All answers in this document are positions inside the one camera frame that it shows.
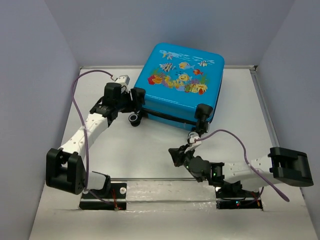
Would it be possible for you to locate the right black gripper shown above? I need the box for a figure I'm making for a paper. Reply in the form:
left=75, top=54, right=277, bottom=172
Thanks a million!
left=168, top=143, right=196, bottom=169

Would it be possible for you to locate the blue hard-shell suitcase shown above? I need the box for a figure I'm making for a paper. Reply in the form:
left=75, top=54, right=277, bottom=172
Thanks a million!
left=134, top=43, right=225, bottom=135

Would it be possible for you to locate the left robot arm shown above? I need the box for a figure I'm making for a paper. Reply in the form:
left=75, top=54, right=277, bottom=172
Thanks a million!
left=45, top=82, right=146, bottom=198

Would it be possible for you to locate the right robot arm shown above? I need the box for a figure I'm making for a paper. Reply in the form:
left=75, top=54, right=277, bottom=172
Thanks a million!
left=168, top=145, right=314, bottom=196

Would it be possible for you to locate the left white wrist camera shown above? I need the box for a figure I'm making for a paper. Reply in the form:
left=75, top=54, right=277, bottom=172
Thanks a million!
left=111, top=75, right=130, bottom=93

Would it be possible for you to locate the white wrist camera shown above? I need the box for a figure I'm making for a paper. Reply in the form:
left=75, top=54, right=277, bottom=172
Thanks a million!
left=184, top=131, right=202, bottom=153
left=111, top=75, right=130, bottom=93

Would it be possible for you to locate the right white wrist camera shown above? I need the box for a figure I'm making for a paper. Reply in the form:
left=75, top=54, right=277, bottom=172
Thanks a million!
left=184, top=131, right=202, bottom=153

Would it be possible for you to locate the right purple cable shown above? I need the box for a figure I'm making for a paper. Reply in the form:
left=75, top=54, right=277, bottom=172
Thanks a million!
left=197, top=129, right=290, bottom=203

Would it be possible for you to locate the purple cable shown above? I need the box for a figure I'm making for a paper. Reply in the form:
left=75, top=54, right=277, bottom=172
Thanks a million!
left=71, top=69, right=121, bottom=210
left=197, top=129, right=290, bottom=203

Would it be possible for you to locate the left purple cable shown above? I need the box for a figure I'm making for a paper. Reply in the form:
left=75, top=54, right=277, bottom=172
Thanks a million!
left=71, top=69, right=121, bottom=210

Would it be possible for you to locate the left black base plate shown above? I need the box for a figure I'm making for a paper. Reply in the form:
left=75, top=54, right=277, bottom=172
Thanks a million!
left=78, top=181, right=127, bottom=211

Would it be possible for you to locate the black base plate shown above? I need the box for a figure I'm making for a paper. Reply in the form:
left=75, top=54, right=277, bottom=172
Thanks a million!
left=78, top=181, right=127, bottom=211
left=215, top=187, right=263, bottom=210

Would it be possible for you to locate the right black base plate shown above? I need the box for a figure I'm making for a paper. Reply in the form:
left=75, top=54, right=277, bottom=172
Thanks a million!
left=215, top=187, right=263, bottom=210

